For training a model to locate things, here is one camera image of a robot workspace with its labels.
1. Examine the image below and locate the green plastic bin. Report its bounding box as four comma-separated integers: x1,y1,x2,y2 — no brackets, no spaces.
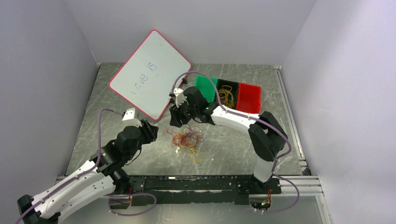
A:
194,75,216,103

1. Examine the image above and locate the yellow green wire coil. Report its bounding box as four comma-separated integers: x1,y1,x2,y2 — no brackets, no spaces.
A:
218,86,235,109

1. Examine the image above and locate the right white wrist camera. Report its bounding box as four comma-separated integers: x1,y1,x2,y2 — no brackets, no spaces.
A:
169,88,186,108

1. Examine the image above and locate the yellow cable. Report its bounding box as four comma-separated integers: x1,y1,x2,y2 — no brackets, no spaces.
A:
182,133,204,164

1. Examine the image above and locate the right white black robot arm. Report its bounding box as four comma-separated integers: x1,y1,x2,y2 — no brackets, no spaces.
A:
170,86,288,193

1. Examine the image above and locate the black plastic bin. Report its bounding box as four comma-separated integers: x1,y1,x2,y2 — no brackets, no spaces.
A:
217,79,239,109

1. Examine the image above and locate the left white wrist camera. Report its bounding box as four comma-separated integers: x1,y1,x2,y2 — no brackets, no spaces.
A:
122,108,142,127

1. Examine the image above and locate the black aluminium base frame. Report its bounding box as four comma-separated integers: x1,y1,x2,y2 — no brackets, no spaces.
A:
111,175,323,206

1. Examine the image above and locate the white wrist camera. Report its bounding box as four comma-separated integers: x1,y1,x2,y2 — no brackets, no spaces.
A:
122,108,142,127
169,88,186,108

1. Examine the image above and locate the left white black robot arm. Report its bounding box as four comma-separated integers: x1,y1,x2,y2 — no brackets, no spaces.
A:
16,120,159,224

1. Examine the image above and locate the pink framed whiteboard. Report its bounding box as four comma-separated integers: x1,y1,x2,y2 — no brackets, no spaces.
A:
108,30,191,120

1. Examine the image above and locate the orange cable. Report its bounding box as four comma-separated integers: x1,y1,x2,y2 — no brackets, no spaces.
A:
163,125,205,154

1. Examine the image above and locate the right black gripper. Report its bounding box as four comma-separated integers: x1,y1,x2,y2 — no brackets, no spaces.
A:
169,98,198,128

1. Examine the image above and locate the red plastic bin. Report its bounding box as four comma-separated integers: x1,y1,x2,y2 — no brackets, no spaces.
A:
236,83,262,114

